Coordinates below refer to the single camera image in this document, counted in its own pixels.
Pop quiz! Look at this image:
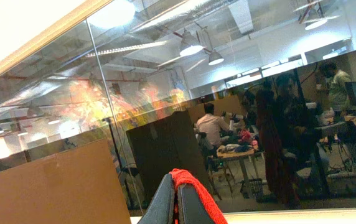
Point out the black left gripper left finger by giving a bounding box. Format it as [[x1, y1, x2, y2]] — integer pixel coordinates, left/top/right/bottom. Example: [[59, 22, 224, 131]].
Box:
[[138, 174, 176, 224]]

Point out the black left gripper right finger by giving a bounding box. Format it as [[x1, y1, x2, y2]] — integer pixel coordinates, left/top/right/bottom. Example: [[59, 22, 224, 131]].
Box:
[[177, 184, 214, 224]]

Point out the red t-shirt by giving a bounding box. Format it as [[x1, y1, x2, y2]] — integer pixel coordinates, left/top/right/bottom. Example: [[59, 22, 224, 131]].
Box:
[[170, 169, 228, 224]]

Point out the brown cardboard panel left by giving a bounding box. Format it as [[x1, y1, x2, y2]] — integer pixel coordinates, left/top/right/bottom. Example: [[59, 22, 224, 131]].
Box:
[[0, 139, 131, 224]]

